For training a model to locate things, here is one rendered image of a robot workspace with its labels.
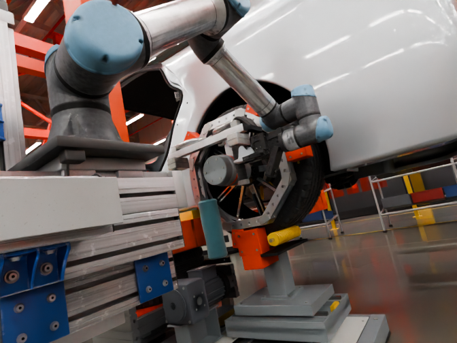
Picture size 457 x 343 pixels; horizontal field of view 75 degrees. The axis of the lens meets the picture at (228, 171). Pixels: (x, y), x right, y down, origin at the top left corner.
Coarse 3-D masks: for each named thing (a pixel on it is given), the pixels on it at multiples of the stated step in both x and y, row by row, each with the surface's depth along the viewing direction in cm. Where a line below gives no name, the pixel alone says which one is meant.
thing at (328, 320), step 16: (336, 304) 132; (240, 320) 146; (256, 320) 140; (272, 320) 136; (288, 320) 131; (304, 320) 127; (320, 320) 123; (336, 320) 127; (240, 336) 140; (256, 336) 134; (272, 336) 130; (288, 336) 126; (304, 336) 122; (320, 336) 118
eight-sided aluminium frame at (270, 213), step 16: (240, 112) 138; (208, 128) 149; (192, 160) 154; (192, 176) 155; (288, 176) 124; (288, 192) 129; (272, 208) 128; (224, 224) 142; (240, 224) 138; (256, 224) 133
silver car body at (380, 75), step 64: (256, 0) 154; (320, 0) 132; (384, 0) 117; (448, 0) 108; (192, 64) 175; (256, 64) 150; (320, 64) 131; (384, 64) 117; (448, 64) 106; (192, 128) 175; (384, 128) 117; (448, 128) 106
